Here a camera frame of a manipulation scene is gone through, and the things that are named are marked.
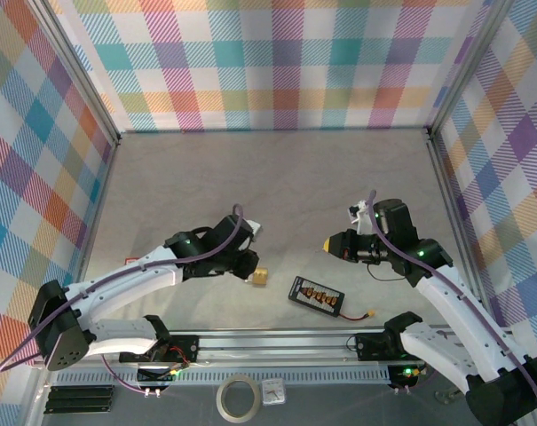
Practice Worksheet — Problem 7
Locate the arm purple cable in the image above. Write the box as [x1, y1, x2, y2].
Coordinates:
[0, 203, 247, 396]
[367, 189, 537, 426]

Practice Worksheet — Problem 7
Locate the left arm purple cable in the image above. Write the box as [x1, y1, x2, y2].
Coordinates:
[0, 203, 247, 396]

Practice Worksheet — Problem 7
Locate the black ribbed block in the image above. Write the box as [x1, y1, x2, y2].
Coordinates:
[43, 384, 116, 416]

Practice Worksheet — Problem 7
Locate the black charging board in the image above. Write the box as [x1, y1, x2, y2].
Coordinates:
[288, 275, 345, 319]

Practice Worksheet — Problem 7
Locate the aluminium mounting rail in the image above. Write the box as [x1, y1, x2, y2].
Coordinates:
[35, 326, 525, 369]

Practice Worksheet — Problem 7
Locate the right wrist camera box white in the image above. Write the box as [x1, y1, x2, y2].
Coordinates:
[346, 199, 372, 234]

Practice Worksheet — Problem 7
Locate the red wire yellow connector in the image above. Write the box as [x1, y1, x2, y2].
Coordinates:
[338, 309, 379, 321]

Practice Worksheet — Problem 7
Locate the metal bracket plate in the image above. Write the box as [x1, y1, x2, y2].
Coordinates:
[434, 384, 470, 404]

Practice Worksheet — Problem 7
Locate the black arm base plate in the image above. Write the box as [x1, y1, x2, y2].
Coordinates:
[354, 331, 429, 363]
[119, 335, 201, 366]

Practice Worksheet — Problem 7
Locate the aluminium side rail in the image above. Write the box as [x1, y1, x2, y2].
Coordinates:
[63, 132, 123, 334]
[425, 128, 492, 327]

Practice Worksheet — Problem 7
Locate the small white clock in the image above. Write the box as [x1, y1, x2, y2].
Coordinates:
[261, 379, 288, 407]

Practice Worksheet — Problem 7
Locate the aluminium frame post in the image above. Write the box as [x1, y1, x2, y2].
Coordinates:
[422, 0, 517, 138]
[28, 0, 122, 147]
[19, 367, 56, 426]

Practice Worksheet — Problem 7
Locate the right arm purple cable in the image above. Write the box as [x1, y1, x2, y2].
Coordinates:
[367, 189, 537, 426]

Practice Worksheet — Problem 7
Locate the clear tape roll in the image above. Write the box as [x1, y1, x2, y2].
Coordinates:
[216, 374, 261, 422]

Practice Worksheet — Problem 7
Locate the black connector board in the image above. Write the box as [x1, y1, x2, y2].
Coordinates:
[137, 362, 184, 386]
[386, 363, 430, 391]

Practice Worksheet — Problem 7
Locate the grey slotted cable duct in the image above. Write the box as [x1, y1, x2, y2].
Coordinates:
[54, 370, 391, 387]

